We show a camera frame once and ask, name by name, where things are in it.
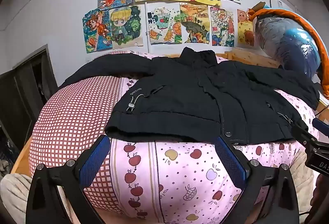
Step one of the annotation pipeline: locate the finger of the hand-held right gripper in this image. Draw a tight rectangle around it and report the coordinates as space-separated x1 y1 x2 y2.
290 121 320 147
312 117 329 136

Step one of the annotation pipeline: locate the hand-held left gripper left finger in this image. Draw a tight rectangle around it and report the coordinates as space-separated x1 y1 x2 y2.
27 135 111 224

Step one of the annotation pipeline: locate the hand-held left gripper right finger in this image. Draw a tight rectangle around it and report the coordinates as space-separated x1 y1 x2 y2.
214 136 300 224

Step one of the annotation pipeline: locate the black padded jacket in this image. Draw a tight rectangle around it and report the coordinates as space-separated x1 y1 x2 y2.
58 47 320 145

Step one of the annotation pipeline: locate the red checkered bed sheet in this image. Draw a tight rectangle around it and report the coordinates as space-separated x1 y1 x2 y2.
28 51 134 208

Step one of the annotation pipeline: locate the pink apple-print quilt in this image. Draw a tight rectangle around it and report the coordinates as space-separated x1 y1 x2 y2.
108 51 320 224

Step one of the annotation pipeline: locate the plastic-wrapped blue bedding bundle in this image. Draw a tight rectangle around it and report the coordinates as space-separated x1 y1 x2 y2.
253 8 322 78

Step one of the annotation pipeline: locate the dark wooden door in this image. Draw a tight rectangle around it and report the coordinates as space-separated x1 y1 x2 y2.
0 44 58 153

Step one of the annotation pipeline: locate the wooden bed frame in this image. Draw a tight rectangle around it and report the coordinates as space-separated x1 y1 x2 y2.
10 50 329 176

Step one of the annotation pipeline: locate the white wall pipe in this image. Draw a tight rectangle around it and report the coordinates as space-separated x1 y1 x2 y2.
140 0 153 54

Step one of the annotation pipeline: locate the group of colourful wall drawings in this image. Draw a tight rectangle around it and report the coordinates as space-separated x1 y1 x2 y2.
82 0 255 54

